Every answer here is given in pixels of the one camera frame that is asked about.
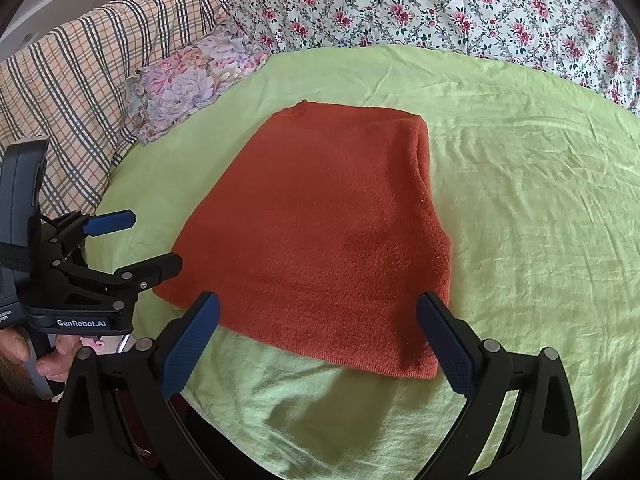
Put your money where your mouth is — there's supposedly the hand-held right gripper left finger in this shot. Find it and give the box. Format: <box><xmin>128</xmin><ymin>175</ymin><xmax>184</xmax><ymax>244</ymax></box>
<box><xmin>52</xmin><ymin>291</ymin><xmax>221</xmax><ymax>480</ymax></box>

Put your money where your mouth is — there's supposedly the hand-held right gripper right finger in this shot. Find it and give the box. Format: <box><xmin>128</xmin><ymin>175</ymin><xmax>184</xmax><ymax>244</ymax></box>
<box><xmin>415</xmin><ymin>291</ymin><xmax>581</xmax><ymax>480</ymax></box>

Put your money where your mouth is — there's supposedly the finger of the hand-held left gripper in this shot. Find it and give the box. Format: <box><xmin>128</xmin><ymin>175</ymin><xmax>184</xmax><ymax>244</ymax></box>
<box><xmin>40</xmin><ymin>210</ymin><xmax>137</xmax><ymax>261</ymax></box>
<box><xmin>55</xmin><ymin>253</ymin><xmax>183</xmax><ymax>308</ymax></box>

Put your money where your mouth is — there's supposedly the orange knit sweater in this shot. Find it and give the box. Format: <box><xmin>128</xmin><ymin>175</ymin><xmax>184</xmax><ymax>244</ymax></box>
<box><xmin>152</xmin><ymin>101</ymin><xmax>453</xmax><ymax>380</ymax></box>

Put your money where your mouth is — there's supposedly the person's left hand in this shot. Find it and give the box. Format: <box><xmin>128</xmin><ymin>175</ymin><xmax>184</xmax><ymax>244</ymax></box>
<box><xmin>0</xmin><ymin>330</ymin><xmax>83</xmax><ymax>382</ymax></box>

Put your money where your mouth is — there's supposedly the beige plaid blanket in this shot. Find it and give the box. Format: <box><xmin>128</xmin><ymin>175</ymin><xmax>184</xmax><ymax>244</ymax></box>
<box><xmin>0</xmin><ymin>0</ymin><xmax>241</xmax><ymax>216</ymax></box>

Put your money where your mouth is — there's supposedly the light green bed sheet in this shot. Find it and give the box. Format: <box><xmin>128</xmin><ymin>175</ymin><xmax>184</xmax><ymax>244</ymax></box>
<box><xmin>92</xmin><ymin>44</ymin><xmax>640</xmax><ymax>480</ymax></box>

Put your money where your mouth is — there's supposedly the purple floral pillow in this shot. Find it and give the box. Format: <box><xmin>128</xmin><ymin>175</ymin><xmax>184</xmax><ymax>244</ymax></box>
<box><xmin>125</xmin><ymin>25</ymin><xmax>273</xmax><ymax>146</ymax></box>

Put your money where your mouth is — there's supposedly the white red floral bedsheet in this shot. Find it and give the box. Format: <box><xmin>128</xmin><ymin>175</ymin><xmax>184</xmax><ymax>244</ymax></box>
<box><xmin>220</xmin><ymin>0</ymin><xmax>640</xmax><ymax>116</ymax></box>

